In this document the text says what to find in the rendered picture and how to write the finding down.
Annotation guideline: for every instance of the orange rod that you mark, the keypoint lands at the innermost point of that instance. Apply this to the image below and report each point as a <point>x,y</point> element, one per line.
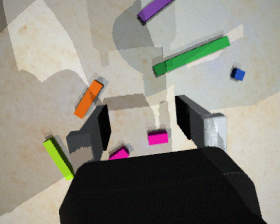
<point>88,99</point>

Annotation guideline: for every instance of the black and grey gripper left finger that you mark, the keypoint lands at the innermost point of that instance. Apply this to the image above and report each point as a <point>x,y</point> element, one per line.
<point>87,144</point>

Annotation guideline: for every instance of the green rod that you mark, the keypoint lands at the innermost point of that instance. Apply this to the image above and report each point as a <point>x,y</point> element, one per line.
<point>191,55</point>

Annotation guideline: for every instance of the purple rod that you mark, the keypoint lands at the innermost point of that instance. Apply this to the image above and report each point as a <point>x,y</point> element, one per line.
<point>152,9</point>

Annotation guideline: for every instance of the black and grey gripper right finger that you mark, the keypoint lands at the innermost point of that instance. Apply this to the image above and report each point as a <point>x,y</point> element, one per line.
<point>199,125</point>

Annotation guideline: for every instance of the lime green rectangular bar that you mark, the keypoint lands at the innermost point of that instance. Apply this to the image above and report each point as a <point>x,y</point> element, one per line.
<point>59,158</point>

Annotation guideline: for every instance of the small blue cube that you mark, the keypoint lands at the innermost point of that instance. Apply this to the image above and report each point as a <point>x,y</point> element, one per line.
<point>237,74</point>

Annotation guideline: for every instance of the magenta rectangular block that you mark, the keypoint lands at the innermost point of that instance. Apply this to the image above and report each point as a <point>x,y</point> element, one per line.
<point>158,137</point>
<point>120,153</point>

